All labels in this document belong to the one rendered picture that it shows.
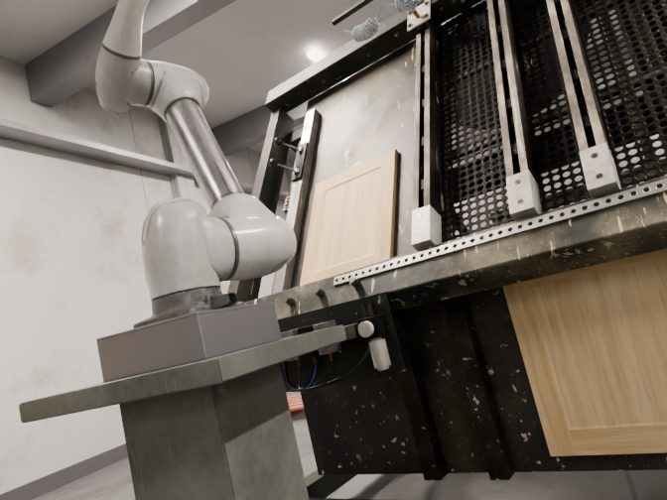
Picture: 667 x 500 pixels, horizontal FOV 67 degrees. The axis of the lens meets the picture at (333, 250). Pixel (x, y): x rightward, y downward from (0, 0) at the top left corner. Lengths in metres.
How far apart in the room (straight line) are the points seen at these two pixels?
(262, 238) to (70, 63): 4.14
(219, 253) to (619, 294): 1.03
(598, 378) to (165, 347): 1.12
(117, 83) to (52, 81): 3.80
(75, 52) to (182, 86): 3.65
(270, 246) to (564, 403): 0.93
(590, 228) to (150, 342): 0.99
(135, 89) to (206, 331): 0.82
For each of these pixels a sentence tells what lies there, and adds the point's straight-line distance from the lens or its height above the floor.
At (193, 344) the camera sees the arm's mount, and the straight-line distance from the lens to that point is 1.00.
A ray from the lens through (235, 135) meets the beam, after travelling 7.07.
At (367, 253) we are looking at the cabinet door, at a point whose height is 0.95.
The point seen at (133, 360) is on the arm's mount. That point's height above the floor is 0.78.
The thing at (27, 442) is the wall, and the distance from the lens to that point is 4.65.
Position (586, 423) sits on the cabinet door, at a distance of 1.60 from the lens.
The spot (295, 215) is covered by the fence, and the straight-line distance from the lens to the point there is 1.95.
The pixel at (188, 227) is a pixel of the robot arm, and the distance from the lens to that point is 1.13.
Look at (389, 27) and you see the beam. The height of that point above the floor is 1.88.
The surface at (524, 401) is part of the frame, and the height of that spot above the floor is 0.40.
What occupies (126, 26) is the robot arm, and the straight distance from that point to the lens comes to 1.53.
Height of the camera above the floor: 0.77
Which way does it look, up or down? 8 degrees up
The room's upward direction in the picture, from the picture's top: 13 degrees counter-clockwise
